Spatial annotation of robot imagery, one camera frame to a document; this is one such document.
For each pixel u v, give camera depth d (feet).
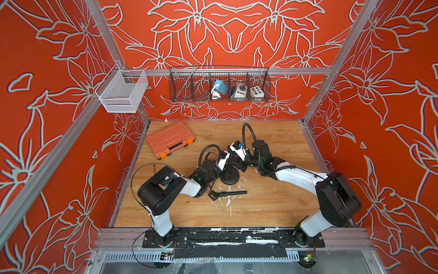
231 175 3.03
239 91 2.99
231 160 2.59
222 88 2.77
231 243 2.39
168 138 3.40
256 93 3.11
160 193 1.58
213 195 2.79
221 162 2.53
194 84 3.30
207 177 2.33
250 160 2.41
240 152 2.34
